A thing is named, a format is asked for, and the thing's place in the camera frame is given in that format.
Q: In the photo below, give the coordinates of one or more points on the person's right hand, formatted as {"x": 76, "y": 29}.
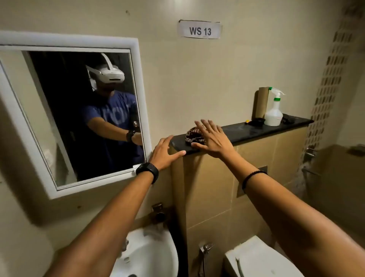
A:
{"x": 214, "y": 142}

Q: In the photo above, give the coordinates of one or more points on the person's left hand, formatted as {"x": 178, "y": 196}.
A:
{"x": 162, "y": 155}

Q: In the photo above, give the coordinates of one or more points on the person's right little finger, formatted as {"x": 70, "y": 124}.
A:
{"x": 223, "y": 133}

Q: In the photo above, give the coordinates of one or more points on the person's right thumb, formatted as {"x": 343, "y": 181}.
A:
{"x": 198, "y": 146}

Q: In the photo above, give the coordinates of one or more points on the person's left thumb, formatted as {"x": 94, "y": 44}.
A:
{"x": 177, "y": 155}

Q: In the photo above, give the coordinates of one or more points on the person's right middle finger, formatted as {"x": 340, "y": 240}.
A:
{"x": 206, "y": 126}

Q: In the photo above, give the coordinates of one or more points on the person's right forearm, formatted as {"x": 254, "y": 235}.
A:
{"x": 290, "y": 225}

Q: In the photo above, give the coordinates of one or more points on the person's left forearm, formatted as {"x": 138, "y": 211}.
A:
{"x": 108, "y": 225}

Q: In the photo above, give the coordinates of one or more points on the brown patterned cloth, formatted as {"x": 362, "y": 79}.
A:
{"x": 191, "y": 135}

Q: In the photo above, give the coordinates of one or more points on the black stone ledge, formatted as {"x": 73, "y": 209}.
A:
{"x": 245, "y": 132}

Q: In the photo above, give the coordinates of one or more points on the black smartwatch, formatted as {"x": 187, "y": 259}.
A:
{"x": 148, "y": 171}

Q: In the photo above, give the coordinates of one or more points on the small black round cap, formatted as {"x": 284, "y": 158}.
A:
{"x": 258, "y": 122}

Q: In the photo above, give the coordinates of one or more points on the brown cardboard tube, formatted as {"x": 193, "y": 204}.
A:
{"x": 260, "y": 102}

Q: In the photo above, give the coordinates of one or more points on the white spray bottle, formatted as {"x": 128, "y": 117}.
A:
{"x": 273, "y": 114}

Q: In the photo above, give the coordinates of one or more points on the metal flush plate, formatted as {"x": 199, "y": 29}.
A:
{"x": 239, "y": 190}

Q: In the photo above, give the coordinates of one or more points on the white ceramic sink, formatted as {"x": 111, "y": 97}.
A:
{"x": 154, "y": 251}

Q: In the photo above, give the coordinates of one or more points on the chrome hand bidet sprayer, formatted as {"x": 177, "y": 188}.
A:
{"x": 206, "y": 251}

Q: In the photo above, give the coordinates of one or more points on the bronze wall valve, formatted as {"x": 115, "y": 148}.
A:
{"x": 158, "y": 212}

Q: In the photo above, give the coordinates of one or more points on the chrome wall tap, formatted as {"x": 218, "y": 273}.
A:
{"x": 310, "y": 152}

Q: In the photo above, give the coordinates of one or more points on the chrome wall pipe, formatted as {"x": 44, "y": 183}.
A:
{"x": 310, "y": 171}

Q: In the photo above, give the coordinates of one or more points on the white paper wall label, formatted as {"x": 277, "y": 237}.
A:
{"x": 200, "y": 29}

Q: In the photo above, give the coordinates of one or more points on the white framed wall mirror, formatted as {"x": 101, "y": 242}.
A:
{"x": 71, "y": 114}

